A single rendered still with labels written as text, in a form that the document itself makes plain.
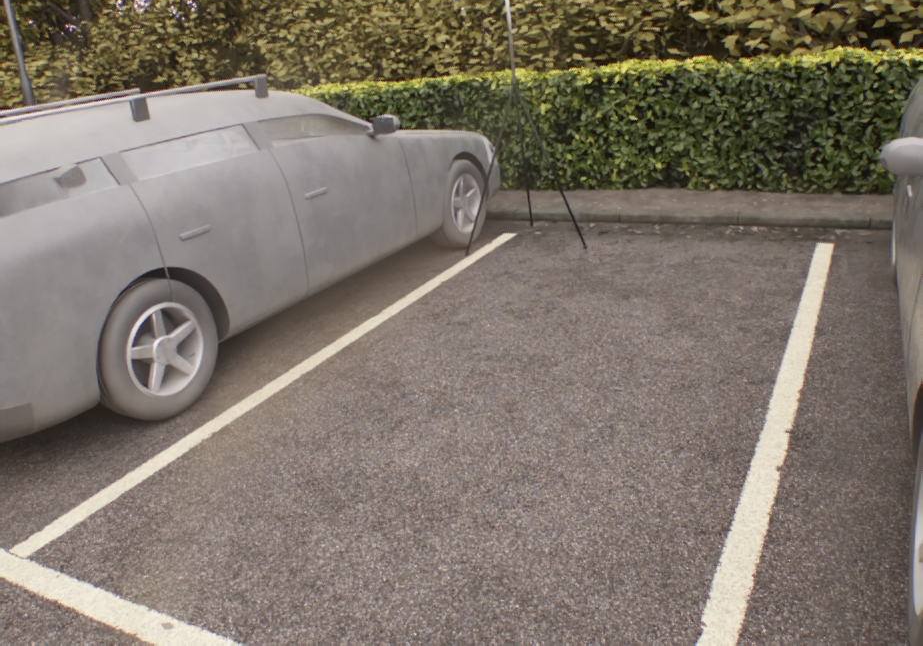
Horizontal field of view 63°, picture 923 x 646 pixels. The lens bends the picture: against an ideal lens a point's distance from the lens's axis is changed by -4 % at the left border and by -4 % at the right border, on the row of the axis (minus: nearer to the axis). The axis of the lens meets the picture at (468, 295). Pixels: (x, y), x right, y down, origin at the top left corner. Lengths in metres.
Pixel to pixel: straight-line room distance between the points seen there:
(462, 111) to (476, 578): 5.59
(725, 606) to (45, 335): 2.66
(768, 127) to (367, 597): 5.09
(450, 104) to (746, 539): 5.60
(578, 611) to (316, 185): 2.92
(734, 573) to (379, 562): 1.09
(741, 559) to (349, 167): 3.20
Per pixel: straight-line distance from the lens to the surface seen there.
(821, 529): 2.74
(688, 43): 8.79
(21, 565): 3.20
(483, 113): 7.44
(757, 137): 6.70
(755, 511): 2.79
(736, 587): 2.48
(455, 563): 2.59
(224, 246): 4.00
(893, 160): 2.80
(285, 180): 4.36
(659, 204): 6.54
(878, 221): 6.07
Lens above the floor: 1.57
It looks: 19 degrees down
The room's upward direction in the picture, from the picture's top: 6 degrees counter-clockwise
